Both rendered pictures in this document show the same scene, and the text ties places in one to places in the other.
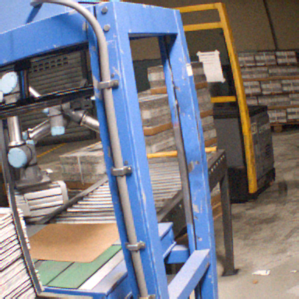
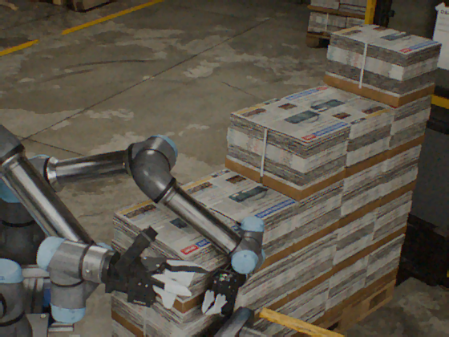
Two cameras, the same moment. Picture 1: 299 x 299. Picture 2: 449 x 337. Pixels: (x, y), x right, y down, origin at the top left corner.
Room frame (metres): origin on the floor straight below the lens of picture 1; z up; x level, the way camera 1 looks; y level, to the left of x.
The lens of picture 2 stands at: (1.72, -0.02, 2.11)
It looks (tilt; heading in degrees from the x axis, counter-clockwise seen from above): 26 degrees down; 6
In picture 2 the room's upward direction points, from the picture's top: 4 degrees clockwise
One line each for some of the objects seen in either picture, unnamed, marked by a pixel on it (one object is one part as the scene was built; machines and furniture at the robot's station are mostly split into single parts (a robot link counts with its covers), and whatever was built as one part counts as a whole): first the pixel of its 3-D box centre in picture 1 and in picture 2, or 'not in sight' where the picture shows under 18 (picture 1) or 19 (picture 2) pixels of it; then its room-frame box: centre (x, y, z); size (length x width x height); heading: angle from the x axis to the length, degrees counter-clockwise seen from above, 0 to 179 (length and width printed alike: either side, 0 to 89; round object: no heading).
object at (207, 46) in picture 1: (202, 61); (440, 26); (5.26, -0.58, 1.28); 0.57 x 0.01 x 0.65; 54
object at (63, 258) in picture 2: (54, 106); (66, 258); (3.05, 0.45, 1.21); 0.11 x 0.08 x 0.09; 81
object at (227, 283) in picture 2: not in sight; (228, 282); (3.66, 0.15, 0.79); 0.12 x 0.08 x 0.09; 162
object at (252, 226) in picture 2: not in sight; (250, 237); (3.79, 0.10, 0.89); 0.11 x 0.08 x 0.11; 178
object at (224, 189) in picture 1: (227, 226); not in sight; (3.35, -0.39, 0.34); 0.06 x 0.06 x 0.68; 72
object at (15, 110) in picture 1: (26, 106); not in sight; (1.85, 0.37, 1.30); 0.55 x 0.55 x 0.03; 72
